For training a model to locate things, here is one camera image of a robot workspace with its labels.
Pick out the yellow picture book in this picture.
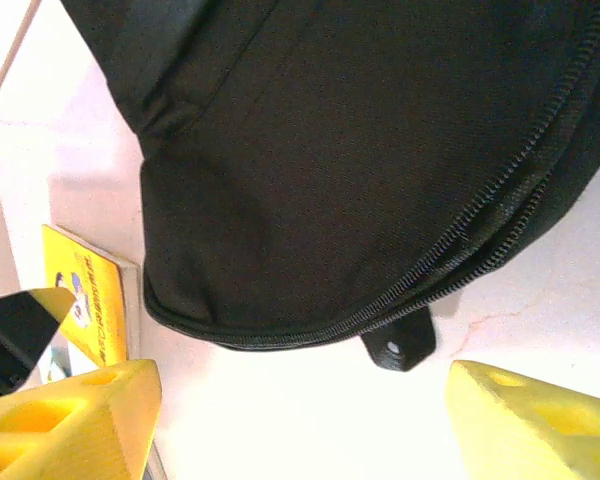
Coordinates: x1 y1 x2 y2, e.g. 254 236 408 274
38 223 167 480

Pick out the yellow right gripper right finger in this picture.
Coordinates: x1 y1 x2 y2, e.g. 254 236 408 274
444 359 600 480

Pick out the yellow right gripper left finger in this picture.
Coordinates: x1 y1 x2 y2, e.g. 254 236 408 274
0 358 162 480

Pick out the black backpack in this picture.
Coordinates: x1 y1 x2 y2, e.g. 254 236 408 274
59 0 600 374

